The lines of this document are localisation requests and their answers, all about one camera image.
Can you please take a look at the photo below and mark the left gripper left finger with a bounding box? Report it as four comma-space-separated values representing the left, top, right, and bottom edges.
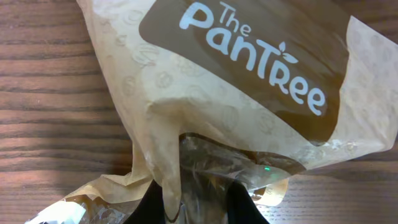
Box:
123, 180, 165, 224

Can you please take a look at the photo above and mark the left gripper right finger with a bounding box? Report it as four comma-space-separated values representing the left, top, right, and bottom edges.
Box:
226, 182, 269, 224

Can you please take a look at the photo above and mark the beige mushroom snack bag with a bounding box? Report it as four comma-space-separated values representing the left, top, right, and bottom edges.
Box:
32, 0, 397, 223

